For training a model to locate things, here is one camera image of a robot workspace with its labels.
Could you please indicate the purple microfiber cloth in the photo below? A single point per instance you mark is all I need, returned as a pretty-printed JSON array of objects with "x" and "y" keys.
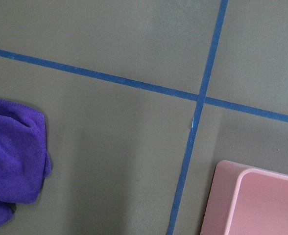
[{"x": 24, "y": 159}]

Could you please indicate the pink plastic bin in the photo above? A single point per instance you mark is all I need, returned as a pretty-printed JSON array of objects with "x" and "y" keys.
[{"x": 246, "y": 200}]

